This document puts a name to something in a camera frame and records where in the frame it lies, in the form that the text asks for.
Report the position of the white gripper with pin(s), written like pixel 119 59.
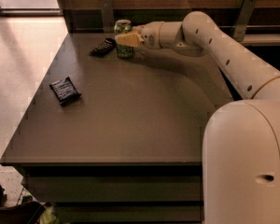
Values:
pixel 151 34

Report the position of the green soda can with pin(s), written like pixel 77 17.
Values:
pixel 123 27

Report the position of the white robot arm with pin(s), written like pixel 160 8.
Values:
pixel 241 141

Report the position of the black rxbar chocolate bar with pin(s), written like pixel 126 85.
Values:
pixel 104 48

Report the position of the dark blue snack packet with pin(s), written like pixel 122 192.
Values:
pixel 65 91

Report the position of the grey drawer cabinet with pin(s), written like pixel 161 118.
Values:
pixel 129 149

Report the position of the green crumpled bag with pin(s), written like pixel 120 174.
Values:
pixel 48 217

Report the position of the dark chair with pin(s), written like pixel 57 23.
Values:
pixel 26 213

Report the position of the left metal bracket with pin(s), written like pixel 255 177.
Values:
pixel 107 13

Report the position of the metal bracket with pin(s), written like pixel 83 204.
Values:
pixel 107 13
pixel 244 15

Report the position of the right metal bracket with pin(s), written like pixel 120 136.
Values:
pixel 244 15

